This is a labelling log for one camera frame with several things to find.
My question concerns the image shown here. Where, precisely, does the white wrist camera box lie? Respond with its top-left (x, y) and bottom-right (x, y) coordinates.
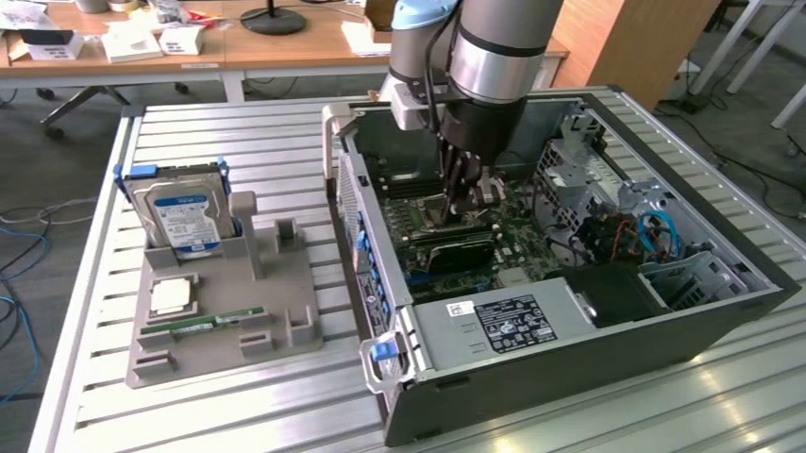
top-left (389, 82), bottom-right (446, 132)

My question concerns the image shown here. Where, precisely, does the CPU socket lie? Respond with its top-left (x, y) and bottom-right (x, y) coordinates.
top-left (419, 195), bottom-right (453, 232)

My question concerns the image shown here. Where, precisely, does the green motherboard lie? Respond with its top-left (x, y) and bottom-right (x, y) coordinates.
top-left (375, 167), bottom-right (569, 304)

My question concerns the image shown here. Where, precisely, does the silver chipset heat sink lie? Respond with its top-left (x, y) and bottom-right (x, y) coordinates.
top-left (495, 269), bottom-right (531, 290)

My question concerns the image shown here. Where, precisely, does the blue wire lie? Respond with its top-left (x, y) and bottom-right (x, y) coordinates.
top-left (635, 210), bottom-right (686, 260)

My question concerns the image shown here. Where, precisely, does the white floor cable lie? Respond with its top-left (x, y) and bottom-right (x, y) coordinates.
top-left (0, 197), bottom-right (96, 227)

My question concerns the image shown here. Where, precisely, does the hard disk blue carrier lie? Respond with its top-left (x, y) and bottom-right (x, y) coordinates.
top-left (111, 159), bottom-right (244, 260)

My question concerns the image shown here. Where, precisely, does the blue floor cable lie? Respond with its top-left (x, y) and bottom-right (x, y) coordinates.
top-left (0, 225), bottom-right (51, 405)

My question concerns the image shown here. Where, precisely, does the white labelled carton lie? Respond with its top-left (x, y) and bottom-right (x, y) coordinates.
top-left (158, 25), bottom-right (207, 57)

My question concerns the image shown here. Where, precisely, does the silver disk bay carrier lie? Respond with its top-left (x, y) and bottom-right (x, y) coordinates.
top-left (637, 251), bottom-right (752, 311)

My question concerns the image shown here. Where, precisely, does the black lamp base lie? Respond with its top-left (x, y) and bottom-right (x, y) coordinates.
top-left (238, 0), bottom-right (308, 37)

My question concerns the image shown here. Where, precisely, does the green RAM stick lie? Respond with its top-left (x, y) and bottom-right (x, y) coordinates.
top-left (410, 228), bottom-right (491, 246)
top-left (142, 306), bottom-right (266, 337)

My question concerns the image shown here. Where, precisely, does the black graphics card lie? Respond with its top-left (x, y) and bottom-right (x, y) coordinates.
top-left (402, 225), bottom-right (499, 275)

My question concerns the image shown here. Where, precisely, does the wooden cabinet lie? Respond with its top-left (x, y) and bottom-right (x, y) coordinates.
top-left (547, 0), bottom-right (723, 110)

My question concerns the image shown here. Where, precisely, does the white table frame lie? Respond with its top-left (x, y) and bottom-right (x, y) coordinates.
top-left (689, 0), bottom-right (806, 131)

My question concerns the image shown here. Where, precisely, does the white paper stack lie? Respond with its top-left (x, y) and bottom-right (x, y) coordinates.
top-left (342, 21), bottom-right (395, 59)

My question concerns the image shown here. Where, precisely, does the brown cardboard box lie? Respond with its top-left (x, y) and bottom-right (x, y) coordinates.
top-left (365, 0), bottom-right (397, 32)

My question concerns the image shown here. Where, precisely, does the grey parts rack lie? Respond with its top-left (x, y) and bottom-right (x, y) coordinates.
top-left (124, 190), bottom-right (327, 391)

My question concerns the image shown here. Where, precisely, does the black open PC case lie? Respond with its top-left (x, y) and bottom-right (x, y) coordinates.
top-left (320, 84), bottom-right (802, 448)

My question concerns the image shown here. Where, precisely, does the black camera cable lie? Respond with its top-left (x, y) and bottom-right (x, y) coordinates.
top-left (421, 0), bottom-right (467, 136)

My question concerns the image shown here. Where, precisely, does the black power strip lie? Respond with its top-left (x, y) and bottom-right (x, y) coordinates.
top-left (654, 96), bottom-right (706, 115)

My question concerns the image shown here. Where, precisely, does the silver perforated disk bay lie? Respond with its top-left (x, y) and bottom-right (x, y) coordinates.
top-left (533, 138), bottom-right (631, 240)

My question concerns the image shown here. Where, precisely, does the black and white box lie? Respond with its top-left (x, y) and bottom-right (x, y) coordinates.
top-left (18, 28), bottom-right (86, 61)

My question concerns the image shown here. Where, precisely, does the silver CPU chip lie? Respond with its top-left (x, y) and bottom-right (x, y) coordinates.
top-left (148, 278), bottom-right (202, 318)

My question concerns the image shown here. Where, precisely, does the red wire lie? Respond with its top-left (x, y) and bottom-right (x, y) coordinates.
top-left (615, 217), bottom-right (637, 261)

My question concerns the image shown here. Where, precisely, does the grey power supply unit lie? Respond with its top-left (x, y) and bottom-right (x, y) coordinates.
top-left (409, 276), bottom-right (598, 374)

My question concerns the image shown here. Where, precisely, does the wooden desk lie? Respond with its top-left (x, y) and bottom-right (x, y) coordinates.
top-left (0, 0), bottom-right (571, 103)

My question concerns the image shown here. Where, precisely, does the white open box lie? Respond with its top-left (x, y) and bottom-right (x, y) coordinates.
top-left (102, 21), bottom-right (166, 64)

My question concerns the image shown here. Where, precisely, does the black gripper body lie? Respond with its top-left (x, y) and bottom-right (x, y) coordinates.
top-left (438, 97), bottom-right (530, 160)

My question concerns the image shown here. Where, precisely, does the black castor leg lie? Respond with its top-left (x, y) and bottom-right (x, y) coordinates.
top-left (36, 84), bottom-right (191, 141)

